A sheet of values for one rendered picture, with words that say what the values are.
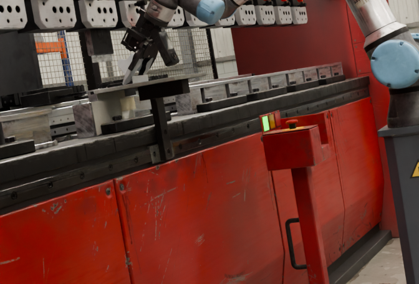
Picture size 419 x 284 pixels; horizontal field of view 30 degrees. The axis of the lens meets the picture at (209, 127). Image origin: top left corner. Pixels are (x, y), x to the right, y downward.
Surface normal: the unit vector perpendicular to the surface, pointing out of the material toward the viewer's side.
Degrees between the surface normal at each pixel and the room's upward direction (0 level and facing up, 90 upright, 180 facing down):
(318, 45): 90
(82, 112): 90
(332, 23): 90
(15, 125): 90
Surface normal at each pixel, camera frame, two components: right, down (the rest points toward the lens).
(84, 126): -0.46, 0.12
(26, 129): 0.88, -0.12
